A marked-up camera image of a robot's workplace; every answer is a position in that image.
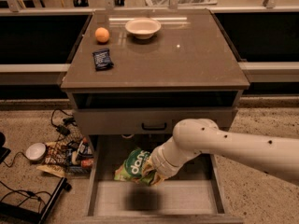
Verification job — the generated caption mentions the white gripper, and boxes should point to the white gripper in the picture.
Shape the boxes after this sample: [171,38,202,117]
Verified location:
[149,145,182,186]

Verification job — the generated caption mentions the green rice chip bag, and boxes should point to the green rice chip bag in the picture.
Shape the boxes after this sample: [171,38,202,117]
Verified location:
[114,147,154,186]

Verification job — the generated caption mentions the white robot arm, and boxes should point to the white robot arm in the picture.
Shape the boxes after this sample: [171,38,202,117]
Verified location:
[151,119,299,185]

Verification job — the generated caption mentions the open lower drawer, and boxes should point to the open lower drawer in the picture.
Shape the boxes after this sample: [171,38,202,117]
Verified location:
[72,134,243,224]

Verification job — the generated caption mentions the closed upper drawer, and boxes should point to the closed upper drawer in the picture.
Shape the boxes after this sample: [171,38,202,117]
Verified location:
[74,107,237,135]

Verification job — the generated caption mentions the grey wooden drawer cabinet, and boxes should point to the grey wooden drawer cabinet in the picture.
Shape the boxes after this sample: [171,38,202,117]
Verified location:
[60,8,251,224]

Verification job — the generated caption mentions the pile of snack packages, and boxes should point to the pile of snack packages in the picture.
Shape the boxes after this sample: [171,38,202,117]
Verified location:
[37,137,94,177]

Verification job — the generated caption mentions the black stand base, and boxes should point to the black stand base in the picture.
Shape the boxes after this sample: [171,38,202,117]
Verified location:
[0,177,72,224]

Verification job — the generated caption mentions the dark blue snack bar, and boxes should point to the dark blue snack bar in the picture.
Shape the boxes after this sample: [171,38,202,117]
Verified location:
[93,49,114,71]

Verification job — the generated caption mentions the white paper bowl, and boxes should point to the white paper bowl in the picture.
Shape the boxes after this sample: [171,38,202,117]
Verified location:
[125,18,161,39]

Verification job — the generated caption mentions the orange fruit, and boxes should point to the orange fruit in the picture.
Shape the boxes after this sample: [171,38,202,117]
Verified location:
[95,27,109,43]

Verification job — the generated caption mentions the black drawer handle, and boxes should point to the black drawer handle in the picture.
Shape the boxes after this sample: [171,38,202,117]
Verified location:
[141,122,167,131]

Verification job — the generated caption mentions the black power adapter cable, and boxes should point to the black power adapter cable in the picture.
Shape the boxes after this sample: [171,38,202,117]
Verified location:
[50,108,78,137]

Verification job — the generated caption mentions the black cables on floor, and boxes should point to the black cables on floor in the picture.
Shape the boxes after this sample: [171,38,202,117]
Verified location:
[0,151,52,213]

